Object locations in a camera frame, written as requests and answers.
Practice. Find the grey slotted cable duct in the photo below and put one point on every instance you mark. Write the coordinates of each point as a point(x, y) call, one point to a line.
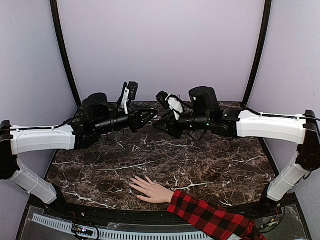
point(68, 227)

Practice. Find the black front table rail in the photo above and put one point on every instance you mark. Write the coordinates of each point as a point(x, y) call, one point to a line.
point(102, 215)

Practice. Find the black left frame post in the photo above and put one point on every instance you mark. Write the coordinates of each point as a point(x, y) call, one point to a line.
point(63, 51)

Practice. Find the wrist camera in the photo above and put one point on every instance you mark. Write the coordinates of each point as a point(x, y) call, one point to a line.
point(128, 94)
point(170, 102)

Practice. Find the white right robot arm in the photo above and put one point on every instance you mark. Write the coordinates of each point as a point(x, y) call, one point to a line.
point(301, 129)

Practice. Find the small green circuit board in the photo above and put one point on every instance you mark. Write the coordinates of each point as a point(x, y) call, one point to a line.
point(80, 230)

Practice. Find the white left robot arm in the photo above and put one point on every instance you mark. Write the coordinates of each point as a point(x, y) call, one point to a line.
point(15, 140)

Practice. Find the black right frame post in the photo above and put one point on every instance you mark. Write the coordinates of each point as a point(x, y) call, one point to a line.
point(259, 51)

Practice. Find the mannequin hand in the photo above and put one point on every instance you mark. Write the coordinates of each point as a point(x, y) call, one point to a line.
point(150, 191)

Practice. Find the black frame post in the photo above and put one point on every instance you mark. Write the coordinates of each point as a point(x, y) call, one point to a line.
point(63, 51)
point(259, 51)

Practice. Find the right wiring board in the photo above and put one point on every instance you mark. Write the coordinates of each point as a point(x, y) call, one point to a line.
point(270, 225)

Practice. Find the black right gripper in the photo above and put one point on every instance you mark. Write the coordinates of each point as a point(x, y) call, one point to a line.
point(173, 129)

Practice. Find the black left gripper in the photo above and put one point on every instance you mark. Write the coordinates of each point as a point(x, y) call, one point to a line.
point(136, 118)

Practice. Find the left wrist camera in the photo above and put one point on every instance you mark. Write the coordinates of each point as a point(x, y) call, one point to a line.
point(128, 94)

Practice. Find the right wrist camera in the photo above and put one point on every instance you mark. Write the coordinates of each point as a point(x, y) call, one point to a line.
point(170, 102)

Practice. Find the red plaid sleeve forearm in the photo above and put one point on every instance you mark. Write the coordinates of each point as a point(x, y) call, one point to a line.
point(216, 222)

